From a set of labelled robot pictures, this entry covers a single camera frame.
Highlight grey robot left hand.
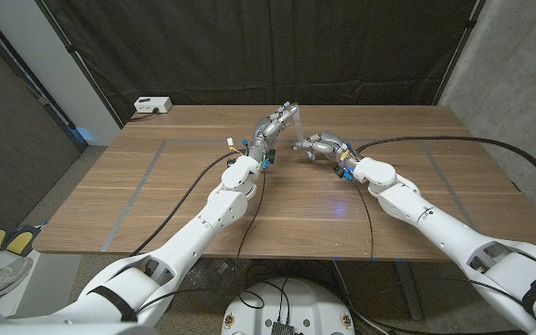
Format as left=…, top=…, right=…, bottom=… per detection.
left=244, top=101, right=302, bottom=171

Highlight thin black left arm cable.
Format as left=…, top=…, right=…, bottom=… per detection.
left=135, top=171, right=269, bottom=313

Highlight white power outlet box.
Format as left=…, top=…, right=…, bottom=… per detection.
left=133, top=96, right=173, bottom=114

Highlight grey table leg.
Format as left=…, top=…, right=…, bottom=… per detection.
left=393, top=261, right=425, bottom=321

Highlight black curtain backdrop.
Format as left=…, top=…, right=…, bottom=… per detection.
left=34, top=0, right=486, bottom=127

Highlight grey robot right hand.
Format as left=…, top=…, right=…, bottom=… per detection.
left=293, top=130, right=360, bottom=181

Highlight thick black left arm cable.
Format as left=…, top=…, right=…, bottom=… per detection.
left=130, top=148, right=248, bottom=257

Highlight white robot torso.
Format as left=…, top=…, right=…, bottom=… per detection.
left=221, top=277, right=356, bottom=335

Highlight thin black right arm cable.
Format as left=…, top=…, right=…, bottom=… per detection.
left=351, top=181, right=375, bottom=261

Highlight black backdrop pole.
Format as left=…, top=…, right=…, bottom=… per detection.
left=34, top=0, right=125, bottom=129
left=433, top=0, right=486, bottom=106

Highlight grey tape outline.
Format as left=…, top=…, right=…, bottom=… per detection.
left=101, top=138, right=497, bottom=261

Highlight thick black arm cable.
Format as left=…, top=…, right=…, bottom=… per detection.
left=130, top=148, right=248, bottom=257
left=355, top=135, right=536, bottom=210

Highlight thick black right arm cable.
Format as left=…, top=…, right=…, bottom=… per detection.
left=355, top=135, right=536, bottom=210

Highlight black outlet box cable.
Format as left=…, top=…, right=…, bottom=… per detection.
left=130, top=109, right=160, bottom=123

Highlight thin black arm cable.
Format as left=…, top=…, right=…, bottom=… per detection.
left=135, top=171, right=269, bottom=313
left=351, top=181, right=375, bottom=261

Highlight clear tape roll green dispenser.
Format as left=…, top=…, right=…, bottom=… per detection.
left=288, top=104, right=305, bottom=146

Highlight black wall rail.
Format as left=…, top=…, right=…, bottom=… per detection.
left=0, top=7, right=88, bottom=151

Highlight clear plastic bag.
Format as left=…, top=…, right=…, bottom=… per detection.
left=193, top=260, right=239, bottom=299

